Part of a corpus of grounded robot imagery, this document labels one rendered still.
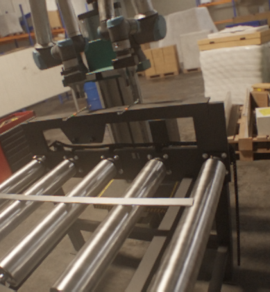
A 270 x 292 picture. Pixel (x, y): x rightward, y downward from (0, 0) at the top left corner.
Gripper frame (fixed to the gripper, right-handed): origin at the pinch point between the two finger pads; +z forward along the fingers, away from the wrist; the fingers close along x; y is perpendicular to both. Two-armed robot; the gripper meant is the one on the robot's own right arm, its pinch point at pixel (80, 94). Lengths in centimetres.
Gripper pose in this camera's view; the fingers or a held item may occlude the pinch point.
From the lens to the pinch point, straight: 161.9
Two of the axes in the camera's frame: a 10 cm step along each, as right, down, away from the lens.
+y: 4.0, -4.4, 8.0
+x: -8.9, 0.3, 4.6
